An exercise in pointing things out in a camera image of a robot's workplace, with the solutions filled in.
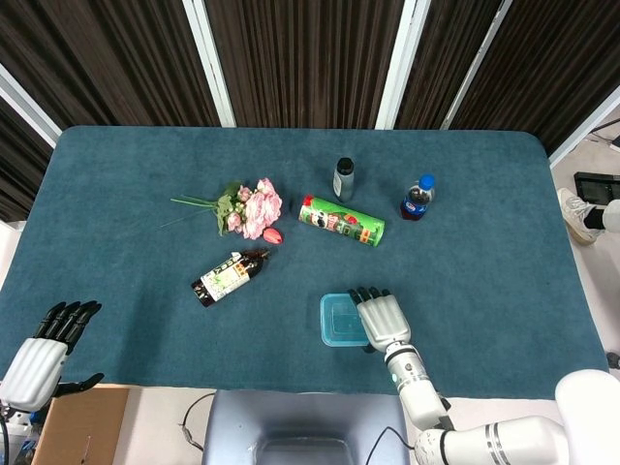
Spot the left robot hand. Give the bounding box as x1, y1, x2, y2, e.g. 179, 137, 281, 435
0, 299, 106, 413

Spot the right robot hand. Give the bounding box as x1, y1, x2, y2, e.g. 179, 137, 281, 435
347, 286, 413, 356

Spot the blue translucent container lid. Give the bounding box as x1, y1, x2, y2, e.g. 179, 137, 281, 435
319, 292, 372, 348

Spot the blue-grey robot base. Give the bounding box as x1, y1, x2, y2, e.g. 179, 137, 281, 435
201, 389, 412, 465

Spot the cardboard box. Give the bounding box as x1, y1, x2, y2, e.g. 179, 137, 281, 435
29, 385, 131, 465

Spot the green Pringles can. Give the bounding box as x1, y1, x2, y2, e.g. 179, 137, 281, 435
296, 194, 387, 250

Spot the Pepsi bottle with blue cap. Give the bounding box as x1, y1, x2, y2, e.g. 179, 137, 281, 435
399, 173, 436, 223

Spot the teal tablecloth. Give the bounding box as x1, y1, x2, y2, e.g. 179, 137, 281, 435
0, 125, 610, 399

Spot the grey bottle with black cap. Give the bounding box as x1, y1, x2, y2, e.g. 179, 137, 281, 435
331, 157, 357, 202

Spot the brown tea bottle with label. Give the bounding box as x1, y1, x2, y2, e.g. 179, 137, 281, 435
190, 248, 272, 310

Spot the pink artificial flower bouquet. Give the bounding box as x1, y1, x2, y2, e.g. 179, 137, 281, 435
157, 177, 284, 241

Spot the brown slatted partition panel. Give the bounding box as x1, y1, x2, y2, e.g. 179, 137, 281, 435
0, 0, 236, 141
0, 62, 62, 222
202, 0, 418, 130
394, 0, 514, 131
449, 0, 620, 166

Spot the white sneaker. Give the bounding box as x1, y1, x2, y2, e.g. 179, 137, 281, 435
556, 187, 605, 245

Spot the black flat device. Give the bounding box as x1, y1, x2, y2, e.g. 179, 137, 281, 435
573, 171, 620, 204

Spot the person's leg with black sock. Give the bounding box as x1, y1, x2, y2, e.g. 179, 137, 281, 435
583, 198, 620, 232

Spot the thin black cable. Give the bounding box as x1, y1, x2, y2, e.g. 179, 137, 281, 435
178, 391, 217, 451
365, 424, 418, 465

